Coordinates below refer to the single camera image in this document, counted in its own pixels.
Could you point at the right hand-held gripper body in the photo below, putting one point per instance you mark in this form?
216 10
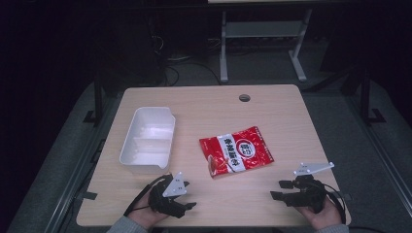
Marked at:
309 194

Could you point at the white plastic container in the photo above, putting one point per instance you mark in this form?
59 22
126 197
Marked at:
147 142

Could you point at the person's left hand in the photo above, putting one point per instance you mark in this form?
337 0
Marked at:
144 213

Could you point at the person's right hand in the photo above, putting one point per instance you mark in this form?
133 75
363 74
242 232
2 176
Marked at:
325 218

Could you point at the grey table grommet hole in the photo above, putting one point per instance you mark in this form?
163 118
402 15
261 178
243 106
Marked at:
244 97

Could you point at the black metal stand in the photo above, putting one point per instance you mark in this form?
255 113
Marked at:
365 97
98 103

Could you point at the metal floor rail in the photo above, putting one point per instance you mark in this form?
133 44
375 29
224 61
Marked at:
81 170
379 146

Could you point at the white metal desk frame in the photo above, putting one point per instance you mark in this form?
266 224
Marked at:
223 64

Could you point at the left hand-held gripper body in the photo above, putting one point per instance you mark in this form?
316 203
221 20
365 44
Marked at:
162 202

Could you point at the dark table bracket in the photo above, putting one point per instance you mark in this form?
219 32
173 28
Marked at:
87 195

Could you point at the red snack packet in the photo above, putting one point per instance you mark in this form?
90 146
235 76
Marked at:
251 142

